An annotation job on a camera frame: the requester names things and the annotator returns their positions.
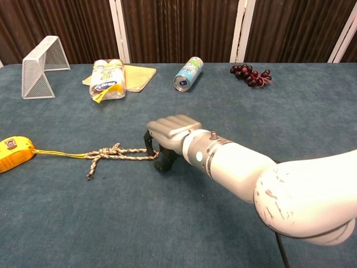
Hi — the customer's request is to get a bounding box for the white wire mesh rack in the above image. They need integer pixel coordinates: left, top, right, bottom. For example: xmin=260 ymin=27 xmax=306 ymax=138
xmin=21 ymin=35 xmax=71 ymax=101

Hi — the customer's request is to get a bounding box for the white screen frame post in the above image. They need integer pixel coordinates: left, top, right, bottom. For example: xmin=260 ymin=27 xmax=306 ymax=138
xmin=327 ymin=9 xmax=357 ymax=64
xmin=108 ymin=0 xmax=132 ymax=64
xmin=229 ymin=0 xmax=257 ymax=63

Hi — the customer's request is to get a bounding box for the beige braided rope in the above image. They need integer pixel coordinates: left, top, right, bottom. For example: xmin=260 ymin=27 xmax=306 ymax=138
xmin=32 ymin=142 xmax=160 ymax=180

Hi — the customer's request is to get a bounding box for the dark red grape bunch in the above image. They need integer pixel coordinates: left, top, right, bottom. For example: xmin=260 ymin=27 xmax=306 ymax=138
xmin=229 ymin=64 xmax=273 ymax=88

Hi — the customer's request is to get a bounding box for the yellow tape measure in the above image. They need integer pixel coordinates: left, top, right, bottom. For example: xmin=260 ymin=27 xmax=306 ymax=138
xmin=0 ymin=136 xmax=36 ymax=174

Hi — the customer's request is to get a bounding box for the light blue drink can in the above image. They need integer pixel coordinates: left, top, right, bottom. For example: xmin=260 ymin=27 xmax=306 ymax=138
xmin=173 ymin=56 xmax=204 ymax=92

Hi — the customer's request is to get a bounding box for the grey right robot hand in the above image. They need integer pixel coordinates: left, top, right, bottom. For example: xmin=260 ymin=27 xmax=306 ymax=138
xmin=143 ymin=114 xmax=203 ymax=172

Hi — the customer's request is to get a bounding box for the brown pleated curtain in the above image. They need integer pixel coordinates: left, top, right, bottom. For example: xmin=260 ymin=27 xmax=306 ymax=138
xmin=0 ymin=0 xmax=357 ymax=66

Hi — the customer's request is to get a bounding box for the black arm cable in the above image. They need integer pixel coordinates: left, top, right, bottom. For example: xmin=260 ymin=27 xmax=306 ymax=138
xmin=274 ymin=231 xmax=288 ymax=268

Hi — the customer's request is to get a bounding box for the blue table cloth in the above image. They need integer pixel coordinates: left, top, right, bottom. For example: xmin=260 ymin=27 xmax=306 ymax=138
xmin=0 ymin=62 xmax=357 ymax=268

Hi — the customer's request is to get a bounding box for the clear plastic snack package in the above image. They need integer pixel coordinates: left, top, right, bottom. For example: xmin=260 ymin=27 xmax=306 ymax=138
xmin=89 ymin=58 xmax=126 ymax=104

